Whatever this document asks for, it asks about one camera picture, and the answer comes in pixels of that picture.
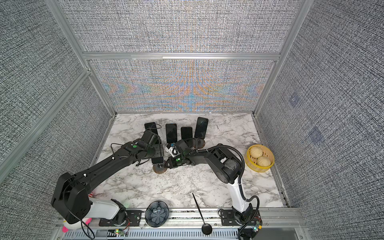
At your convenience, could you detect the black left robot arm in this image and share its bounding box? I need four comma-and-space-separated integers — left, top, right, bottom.
51, 130, 164, 225

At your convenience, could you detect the steamed bun upper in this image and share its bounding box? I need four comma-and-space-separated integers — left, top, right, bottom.
249, 146, 263, 159

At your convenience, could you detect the dark patterned round bowl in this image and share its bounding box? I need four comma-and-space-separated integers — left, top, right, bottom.
145, 201, 170, 228

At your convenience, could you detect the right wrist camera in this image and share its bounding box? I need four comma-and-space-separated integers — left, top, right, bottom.
167, 146, 179, 157

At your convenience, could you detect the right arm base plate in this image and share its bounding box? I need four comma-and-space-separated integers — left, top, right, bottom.
218, 209, 263, 226

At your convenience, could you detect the black phone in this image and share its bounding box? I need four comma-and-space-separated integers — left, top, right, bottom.
195, 117, 209, 139

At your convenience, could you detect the steamed bun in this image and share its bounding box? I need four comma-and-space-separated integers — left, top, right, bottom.
257, 156, 272, 167
249, 146, 263, 159

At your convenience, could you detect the yellow bamboo steamer basket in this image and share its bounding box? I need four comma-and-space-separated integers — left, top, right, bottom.
245, 145, 275, 173

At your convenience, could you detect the white phone stand centre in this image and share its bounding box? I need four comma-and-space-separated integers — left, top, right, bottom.
167, 143, 179, 157

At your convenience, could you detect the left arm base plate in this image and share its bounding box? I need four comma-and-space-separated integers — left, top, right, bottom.
99, 210, 143, 228

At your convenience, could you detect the black long-handled spoon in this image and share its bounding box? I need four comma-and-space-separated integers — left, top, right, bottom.
192, 193, 213, 236

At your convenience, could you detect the white pink plush toy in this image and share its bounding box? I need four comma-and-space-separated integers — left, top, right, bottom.
61, 191, 94, 233

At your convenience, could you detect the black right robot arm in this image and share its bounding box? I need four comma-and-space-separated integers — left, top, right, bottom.
164, 140, 254, 225

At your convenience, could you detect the teal phone on white stand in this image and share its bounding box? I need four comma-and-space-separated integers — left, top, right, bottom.
166, 124, 178, 144

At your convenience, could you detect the steamed bun lower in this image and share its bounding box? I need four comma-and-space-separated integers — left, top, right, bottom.
257, 156, 272, 167

